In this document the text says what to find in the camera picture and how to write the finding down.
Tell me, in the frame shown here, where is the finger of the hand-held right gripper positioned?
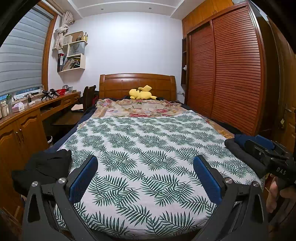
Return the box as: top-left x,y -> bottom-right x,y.
255,135 -> 276,150
244,139 -> 270,161

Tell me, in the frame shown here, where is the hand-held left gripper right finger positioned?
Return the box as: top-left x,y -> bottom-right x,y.
193,155 -> 270,241

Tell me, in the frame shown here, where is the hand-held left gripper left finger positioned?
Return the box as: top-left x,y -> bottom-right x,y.
22,155 -> 99,241

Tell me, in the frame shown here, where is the black buttoned coat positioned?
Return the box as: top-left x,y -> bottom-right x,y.
11,149 -> 72,195

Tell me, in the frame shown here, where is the person's right hand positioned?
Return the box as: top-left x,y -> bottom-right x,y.
266,176 -> 282,214

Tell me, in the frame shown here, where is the navy blue bed sheet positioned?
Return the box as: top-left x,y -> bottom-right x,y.
43,108 -> 97,154

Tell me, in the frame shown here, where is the leaf print bed sheet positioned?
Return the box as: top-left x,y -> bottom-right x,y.
53,111 -> 264,237

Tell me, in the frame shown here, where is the wooden door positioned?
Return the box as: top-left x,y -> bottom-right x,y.
257,5 -> 296,149

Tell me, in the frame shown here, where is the wooden desk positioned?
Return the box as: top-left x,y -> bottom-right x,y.
0,91 -> 82,209

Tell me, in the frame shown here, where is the dark wooden chair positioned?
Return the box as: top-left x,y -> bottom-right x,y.
82,85 -> 99,112

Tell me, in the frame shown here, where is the wooden slatted wardrobe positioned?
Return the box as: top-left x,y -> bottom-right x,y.
181,0 -> 270,137

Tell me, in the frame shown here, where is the floral blanket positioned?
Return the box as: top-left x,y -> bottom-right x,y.
94,98 -> 192,118

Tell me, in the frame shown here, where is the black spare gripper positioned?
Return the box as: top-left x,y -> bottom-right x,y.
41,89 -> 58,100

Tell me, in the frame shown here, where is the wooden bed headboard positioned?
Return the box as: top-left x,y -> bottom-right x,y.
99,73 -> 176,101

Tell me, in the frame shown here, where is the yellow plush toy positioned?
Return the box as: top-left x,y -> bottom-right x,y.
129,85 -> 158,100

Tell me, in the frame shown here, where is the row of books and files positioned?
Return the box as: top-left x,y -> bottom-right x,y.
58,54 -> 81,71

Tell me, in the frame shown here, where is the white shopping bag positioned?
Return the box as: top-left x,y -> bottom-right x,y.
68,42 -> 86,57

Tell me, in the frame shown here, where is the grey window blind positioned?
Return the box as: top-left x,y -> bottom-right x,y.
0,7 -> 55,96

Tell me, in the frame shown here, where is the tied beige curtain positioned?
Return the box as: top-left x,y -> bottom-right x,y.
53,11 -> 75,50

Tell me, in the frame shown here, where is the white wall shelf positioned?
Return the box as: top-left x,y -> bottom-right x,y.
57,31 -> 88,73

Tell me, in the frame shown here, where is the wooden window frame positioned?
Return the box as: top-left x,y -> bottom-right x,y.
35,0 -> 58,87

